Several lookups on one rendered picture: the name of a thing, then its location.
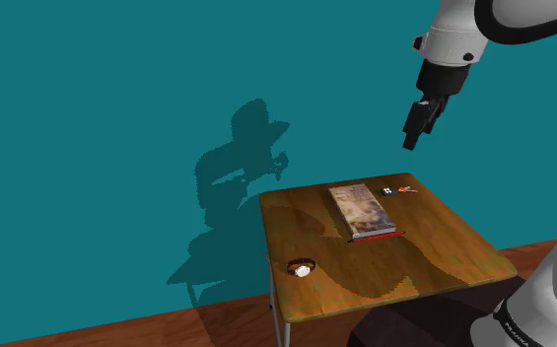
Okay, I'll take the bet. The brown strap wristwatch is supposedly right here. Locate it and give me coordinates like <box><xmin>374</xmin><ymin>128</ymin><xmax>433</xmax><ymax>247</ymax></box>
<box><xmin>286</xmin><ymin>257</ymin><xmax>317</xmax><ymax>279</ymax></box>

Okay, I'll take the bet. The brown hardcover book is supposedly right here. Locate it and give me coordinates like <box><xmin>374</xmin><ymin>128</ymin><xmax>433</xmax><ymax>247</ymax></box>
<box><xmin>327</xmin><ymin>182</ymin><xmax>398</xmax><ymax>240</ymax></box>

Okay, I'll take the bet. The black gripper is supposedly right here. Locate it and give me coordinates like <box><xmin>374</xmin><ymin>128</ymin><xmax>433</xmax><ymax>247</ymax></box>
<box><xmin>401</xmin><ymin>58</ymin><xmax>472</xmax><ymax>152</ymax></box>

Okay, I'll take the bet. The wooden table with metal legs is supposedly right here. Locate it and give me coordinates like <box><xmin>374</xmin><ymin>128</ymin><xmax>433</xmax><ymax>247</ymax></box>
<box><xmin>259</xmin><ymin>172</ymin><xmax>519</xmax><ymax>347</ymax></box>

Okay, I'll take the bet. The black key fob with keys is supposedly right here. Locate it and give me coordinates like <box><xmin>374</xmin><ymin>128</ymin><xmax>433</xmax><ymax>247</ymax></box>
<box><xmin>380</xmin><ymin>184</ymin><xmax>420</xmax><ymax>197</ymax></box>

